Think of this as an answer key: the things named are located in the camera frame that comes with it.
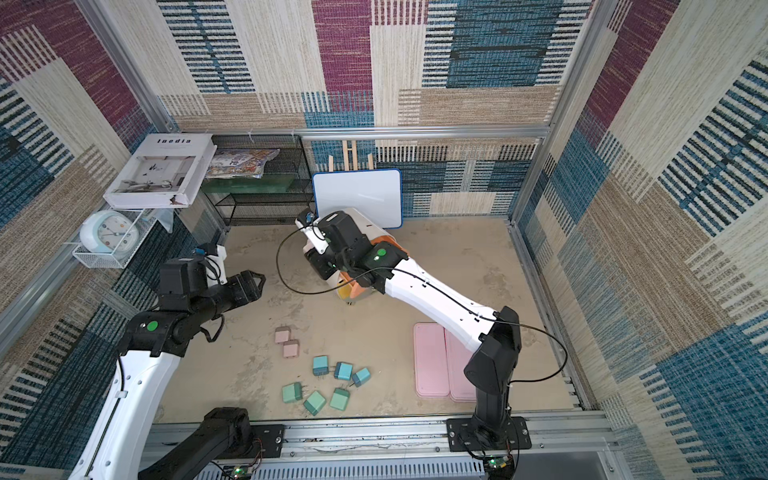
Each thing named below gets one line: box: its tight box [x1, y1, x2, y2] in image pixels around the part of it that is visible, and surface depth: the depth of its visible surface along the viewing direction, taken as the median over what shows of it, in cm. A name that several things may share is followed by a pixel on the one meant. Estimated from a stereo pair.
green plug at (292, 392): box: [282, 382, 305, 403], surface depth 81 cm
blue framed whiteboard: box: [312, 168, 404, 229], surface depth 104 cm
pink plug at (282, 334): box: [274, 324, 291, 343], surface depth 91 cm
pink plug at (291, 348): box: [283, 339, 300, 359], surface depth 89 cm
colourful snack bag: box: [206, 149, 280, 179], surface depth 85 cm
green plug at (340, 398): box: [330, 387, 351, 412], surface depth 81 cm
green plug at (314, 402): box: [303, 390, 326, 416], surface depth 79 cm
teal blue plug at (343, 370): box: [334, 361, 353, 381], surface depth 84 cm
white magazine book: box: [103, 133, 218, 209], surface depth 76 cm
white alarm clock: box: [80, 210, 140, 255], surface depth 66 cm
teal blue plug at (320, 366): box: [312, 355, 329, 380], surface depth 86 cm
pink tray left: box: [413, 322, 450, 398], surface depth 85 cm
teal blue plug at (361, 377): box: [352, 368, 371, 387], surface depth 83 cm
